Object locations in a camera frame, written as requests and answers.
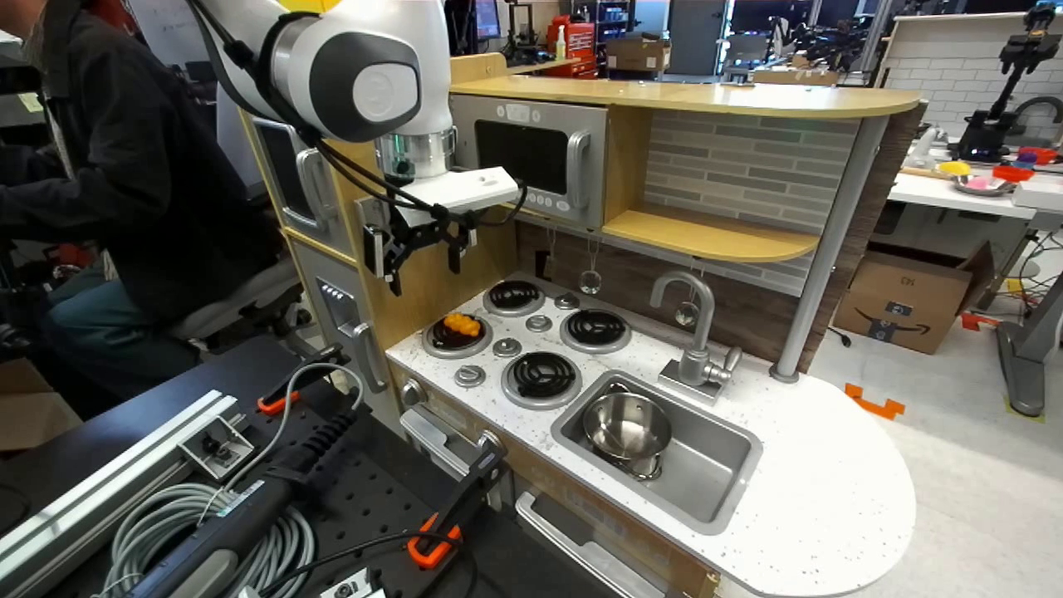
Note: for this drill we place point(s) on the wooden kitchen top board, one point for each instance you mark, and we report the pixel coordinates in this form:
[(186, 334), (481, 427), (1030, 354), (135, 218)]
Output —
[(684, 97)]

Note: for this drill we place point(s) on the small yellow toy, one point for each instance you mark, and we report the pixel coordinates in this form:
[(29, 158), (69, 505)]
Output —
[(951, 167)]

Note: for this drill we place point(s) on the grey toy microwave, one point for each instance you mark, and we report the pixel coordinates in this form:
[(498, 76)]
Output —
[(534, 154)]

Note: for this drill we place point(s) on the small steel pot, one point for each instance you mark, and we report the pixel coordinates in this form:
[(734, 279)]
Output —
[(627, 427)]

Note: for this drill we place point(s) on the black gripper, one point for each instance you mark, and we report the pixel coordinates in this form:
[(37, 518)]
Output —
[(416, 218)]

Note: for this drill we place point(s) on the red pink bowl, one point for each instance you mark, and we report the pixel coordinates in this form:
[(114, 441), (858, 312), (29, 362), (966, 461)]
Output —
[(990, 182)]

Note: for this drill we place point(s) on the orange floor bracket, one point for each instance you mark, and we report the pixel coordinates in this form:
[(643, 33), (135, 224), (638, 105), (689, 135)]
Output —
[(874, 403)]

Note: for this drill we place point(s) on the grey toy freezer door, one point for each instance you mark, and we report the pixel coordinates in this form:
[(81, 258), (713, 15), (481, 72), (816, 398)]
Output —
[(333, 309)]

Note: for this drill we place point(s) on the white board panel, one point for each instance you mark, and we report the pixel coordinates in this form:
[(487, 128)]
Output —
[(932, 66)]

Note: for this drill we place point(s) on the black camera stand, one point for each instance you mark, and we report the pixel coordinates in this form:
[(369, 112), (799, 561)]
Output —
[(998, 112)]

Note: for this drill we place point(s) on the black clamp orange grip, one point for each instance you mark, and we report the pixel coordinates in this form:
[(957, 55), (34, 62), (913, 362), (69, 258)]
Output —
[(433, 545)]

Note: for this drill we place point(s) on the white work table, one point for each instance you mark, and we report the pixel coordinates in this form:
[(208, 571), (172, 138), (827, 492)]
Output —
[(940, 195)]

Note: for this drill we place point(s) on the aluminium extrusion rail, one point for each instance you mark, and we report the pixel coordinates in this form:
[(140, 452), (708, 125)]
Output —
[(111, 467)]

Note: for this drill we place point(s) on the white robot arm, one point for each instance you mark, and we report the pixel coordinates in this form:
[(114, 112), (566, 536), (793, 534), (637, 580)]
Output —
[(333, 66)]

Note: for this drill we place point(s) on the hanging metal utensil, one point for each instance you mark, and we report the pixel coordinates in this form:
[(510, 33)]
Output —
[(591, 268)]

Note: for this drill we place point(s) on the seated person dark jacket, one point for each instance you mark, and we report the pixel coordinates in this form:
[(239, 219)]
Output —
[(135, 186)]

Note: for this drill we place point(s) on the grey kitchen support post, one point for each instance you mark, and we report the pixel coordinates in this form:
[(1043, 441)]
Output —
[(833, 251)]

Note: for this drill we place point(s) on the grey toy faucet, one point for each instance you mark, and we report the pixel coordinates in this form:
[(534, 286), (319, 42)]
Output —
[(698, 360)]

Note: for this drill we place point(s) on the orange carrot plush toy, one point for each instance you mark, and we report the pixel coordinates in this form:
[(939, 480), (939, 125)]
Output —
[(458, 327)]

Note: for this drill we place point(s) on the wooden kitchen shelf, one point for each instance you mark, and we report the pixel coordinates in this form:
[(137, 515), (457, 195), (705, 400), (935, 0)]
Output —
[(708, 237)]

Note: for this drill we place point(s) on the plain cardboard box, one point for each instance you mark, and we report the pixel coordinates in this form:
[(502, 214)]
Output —
[(631, 55)]

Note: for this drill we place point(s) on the grey cabinet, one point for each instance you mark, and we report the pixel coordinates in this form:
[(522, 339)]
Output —
[(698, 33)]

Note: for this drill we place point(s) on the grey office chair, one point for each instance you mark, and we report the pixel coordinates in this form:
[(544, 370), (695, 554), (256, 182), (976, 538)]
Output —
[(237, 301)]

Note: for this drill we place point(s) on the grey toy fridge door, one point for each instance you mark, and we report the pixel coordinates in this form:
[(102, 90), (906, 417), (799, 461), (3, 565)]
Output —
[(282, 185)]

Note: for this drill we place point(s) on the grey metal corner bracket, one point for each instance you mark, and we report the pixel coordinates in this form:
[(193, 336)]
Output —
[(217, 451)]

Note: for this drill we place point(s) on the grey round stove knob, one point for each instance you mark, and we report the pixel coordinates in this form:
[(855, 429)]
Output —
[(469, 375), (539, 323), (566, 301), (506, 346)]

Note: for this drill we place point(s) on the grey toy sink basin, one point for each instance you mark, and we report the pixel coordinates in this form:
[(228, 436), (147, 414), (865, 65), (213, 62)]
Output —
[(708, 467)]

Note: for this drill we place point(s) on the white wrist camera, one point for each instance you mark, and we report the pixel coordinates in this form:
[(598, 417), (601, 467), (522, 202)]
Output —
[(475, 186)]

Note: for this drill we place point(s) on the flat brown cardboard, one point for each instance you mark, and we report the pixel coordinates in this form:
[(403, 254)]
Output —
[(34, 411)]

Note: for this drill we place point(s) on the long black bar tool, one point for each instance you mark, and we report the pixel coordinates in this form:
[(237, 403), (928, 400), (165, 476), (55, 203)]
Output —
[(316, 451)]

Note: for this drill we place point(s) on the black coil toy burner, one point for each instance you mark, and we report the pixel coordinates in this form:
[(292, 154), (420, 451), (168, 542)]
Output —
[(597, 329), (539, 375), (437, 336), (512, 297)]

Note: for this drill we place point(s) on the printed cardboard shipping box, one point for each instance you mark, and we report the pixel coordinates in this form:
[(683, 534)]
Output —
[(902, 301)]

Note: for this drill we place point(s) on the grey tile backsplash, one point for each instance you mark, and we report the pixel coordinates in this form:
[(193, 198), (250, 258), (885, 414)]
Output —
[(753, 167)]

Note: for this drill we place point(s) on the grey oven front knob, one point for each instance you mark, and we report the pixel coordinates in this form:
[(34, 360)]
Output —
[(409, 393)]

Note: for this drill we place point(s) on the small orange clip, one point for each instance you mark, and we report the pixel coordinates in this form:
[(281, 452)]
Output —
[(277, 403)]

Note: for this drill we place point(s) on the red machine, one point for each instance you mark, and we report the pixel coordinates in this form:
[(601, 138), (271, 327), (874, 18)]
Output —
[(576, 38)]

